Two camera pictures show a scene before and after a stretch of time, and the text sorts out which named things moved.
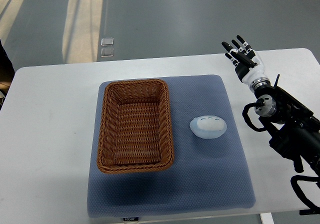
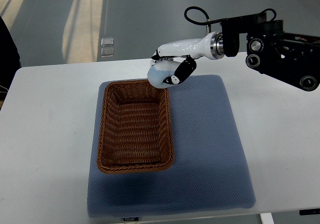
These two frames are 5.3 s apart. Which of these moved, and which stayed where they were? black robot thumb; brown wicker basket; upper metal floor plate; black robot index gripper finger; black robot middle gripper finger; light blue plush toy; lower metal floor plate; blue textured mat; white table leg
Moved: black robot thumb; black robot index gripper finger; light blue plush toy; black robot middle gripper finger
Stayed: brown wicker basket; lower metal floor plate; white table leg; blue textured mat; upper metal floor plate
